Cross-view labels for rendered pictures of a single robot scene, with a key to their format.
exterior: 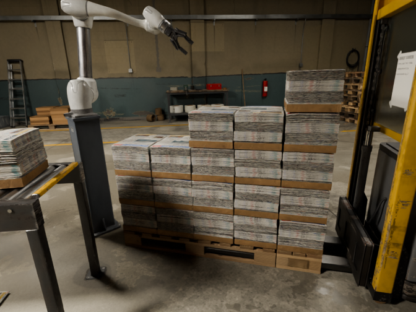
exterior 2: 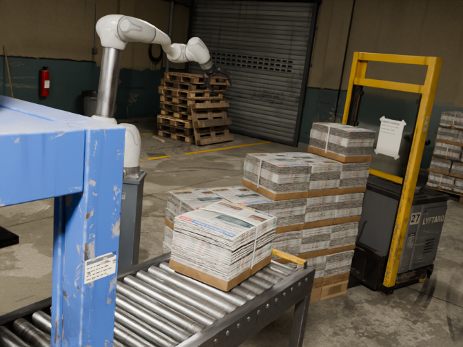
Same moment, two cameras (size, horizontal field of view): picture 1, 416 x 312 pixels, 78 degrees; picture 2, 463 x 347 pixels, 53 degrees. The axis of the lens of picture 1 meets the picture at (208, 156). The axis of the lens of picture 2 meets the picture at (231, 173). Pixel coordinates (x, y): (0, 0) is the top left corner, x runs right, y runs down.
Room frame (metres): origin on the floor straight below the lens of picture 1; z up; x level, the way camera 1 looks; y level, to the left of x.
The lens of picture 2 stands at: (0.01, 2.49, 1.67)
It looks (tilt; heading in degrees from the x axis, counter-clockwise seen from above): 14 degrees down; 310
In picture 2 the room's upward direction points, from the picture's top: 7 degrees clockwise
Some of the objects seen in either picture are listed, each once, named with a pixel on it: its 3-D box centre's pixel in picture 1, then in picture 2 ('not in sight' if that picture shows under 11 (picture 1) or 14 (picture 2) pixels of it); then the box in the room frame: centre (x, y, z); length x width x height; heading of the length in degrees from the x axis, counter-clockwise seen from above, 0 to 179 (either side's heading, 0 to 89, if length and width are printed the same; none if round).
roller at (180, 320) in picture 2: not in sight; (155, 308); (1.14, 1.47, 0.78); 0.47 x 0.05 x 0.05; 5
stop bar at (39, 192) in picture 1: (59, 177); (266, 248); (1.20, 0.74, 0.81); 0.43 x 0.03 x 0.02; 5
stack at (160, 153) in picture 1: (199, 194); (250, 250); (1.79, 0.07, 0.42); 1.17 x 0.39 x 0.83; 76
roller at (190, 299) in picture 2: not in sight; (180, 296); (1.16, 1.34, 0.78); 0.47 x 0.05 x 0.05; 5
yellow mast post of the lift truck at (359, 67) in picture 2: (366, 116); (343, 157); (1.82, -1.14, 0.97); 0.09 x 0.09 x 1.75; 76
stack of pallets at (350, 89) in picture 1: (369, 96); (193, 106); (6.98, -4.35, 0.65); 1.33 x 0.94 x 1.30; 99
